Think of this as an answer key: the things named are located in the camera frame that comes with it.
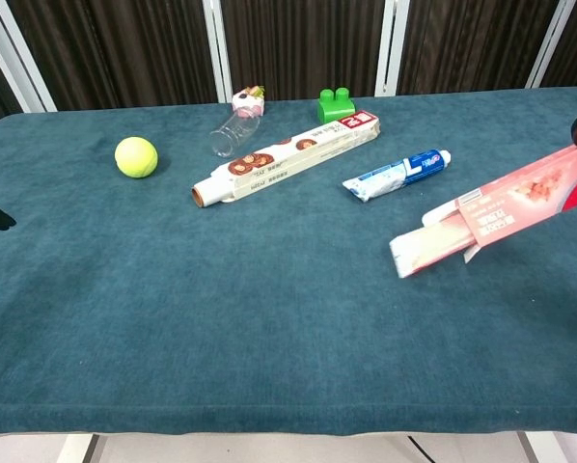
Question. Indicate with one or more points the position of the long baking paper box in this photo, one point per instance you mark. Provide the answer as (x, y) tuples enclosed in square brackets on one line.
[(293, 152)]

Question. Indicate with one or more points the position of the white table leg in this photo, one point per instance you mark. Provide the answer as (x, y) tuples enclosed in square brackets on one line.
[(541, 448), (76, 449)]

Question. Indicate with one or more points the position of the blue white toothpaste tube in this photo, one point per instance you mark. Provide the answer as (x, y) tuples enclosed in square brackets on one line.
[(394, 176)]

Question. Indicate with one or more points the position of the teal table cloth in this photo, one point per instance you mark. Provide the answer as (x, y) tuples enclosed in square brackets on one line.
[(221, 299)]

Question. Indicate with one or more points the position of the green building block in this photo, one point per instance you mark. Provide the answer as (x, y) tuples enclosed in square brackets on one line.
[(336, 107)]

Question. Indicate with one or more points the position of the white partition post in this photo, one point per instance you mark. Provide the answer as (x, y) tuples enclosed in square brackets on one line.
[(391, 48), (551, 43), (20, 58), (217, 48)]

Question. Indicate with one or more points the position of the pink cupcake toy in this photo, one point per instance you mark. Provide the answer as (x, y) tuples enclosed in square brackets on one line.
[(248, 103)]

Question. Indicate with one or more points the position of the yellow tennis ball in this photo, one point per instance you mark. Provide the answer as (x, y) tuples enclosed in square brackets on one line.
[(136, 157)]

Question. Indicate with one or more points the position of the white pink toothpaste tube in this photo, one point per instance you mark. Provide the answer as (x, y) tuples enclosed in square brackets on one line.
[(423, 251)]

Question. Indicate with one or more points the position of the pink toothpaste box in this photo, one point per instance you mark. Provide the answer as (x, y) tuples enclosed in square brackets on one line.
[(525, 193)]

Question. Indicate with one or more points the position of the clear plastic cup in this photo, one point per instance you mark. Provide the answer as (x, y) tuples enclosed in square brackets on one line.
[(233, 135)]

